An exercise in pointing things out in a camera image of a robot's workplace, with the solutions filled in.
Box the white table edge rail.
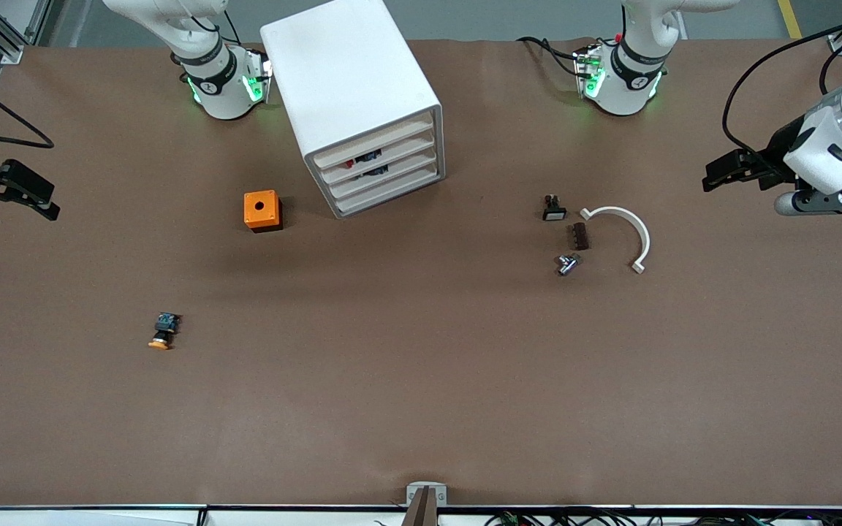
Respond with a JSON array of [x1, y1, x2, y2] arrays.
[[0, 504, 842, 526]]

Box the white curved bracket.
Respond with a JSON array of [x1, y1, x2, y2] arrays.
[[580, 206, 651, 275]]

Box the orange push button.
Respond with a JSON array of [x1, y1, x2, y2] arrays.
[[148, 312, 183, 351]]

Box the black base cable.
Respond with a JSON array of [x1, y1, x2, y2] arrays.
[[516, 37, 584, 77]]

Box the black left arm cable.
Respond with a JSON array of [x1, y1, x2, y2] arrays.
[[722, 26, 842, 154]]

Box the orange box with hole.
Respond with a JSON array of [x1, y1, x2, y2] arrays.
[[243, 189, 284, 234]]

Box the grey metal table bracket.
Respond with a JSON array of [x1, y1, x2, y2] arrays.
[[406, 482, 447, 506]]

